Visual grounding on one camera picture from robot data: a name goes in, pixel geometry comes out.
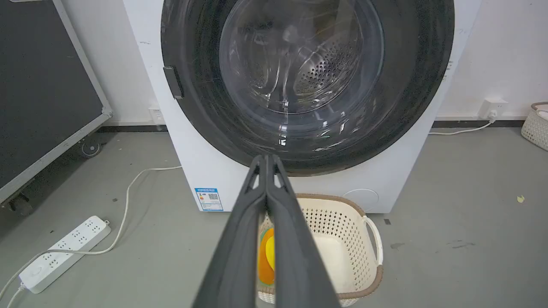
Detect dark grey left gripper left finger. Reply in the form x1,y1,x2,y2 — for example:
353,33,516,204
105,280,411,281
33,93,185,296
191,155,267,308

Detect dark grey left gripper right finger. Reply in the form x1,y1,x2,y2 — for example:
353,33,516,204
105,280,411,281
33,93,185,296
266,154,341,308

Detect white front-load washing machine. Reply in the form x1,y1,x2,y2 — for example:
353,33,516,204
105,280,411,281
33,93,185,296
122,0,482,213

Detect dark round washing machine door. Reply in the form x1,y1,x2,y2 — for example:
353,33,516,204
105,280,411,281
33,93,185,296
161,0,455,177

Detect orange and yellow toy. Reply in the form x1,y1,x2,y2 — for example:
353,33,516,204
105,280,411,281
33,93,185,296
258,228,275,286

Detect cream perforated laundry basket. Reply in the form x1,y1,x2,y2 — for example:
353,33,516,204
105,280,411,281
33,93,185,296
257,193,384,307

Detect blue energy label sticker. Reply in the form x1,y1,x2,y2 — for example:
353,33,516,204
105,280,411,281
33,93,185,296
194,187,224,212

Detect white power strip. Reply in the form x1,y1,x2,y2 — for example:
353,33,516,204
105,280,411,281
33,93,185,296
18,215,112,294

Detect black caster wheel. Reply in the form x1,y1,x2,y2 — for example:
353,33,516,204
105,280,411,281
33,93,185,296
80,140,102,158

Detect white woven basket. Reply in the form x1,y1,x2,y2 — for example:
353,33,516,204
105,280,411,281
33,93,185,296
521,102,548,151

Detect white power strip cable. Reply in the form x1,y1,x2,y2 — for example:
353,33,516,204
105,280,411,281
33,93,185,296
0,166,183,308

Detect white wall outlet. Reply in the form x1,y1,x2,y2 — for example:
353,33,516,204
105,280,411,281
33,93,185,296
149,107,167,126

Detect white plug cable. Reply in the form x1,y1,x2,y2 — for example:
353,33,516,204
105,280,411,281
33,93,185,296
429,121,494,136

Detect white wall socket with plug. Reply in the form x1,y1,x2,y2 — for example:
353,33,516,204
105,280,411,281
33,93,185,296
478,98,508,124

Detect black panel with metal frame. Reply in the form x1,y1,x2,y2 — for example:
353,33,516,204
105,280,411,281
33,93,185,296
0,0,113,204

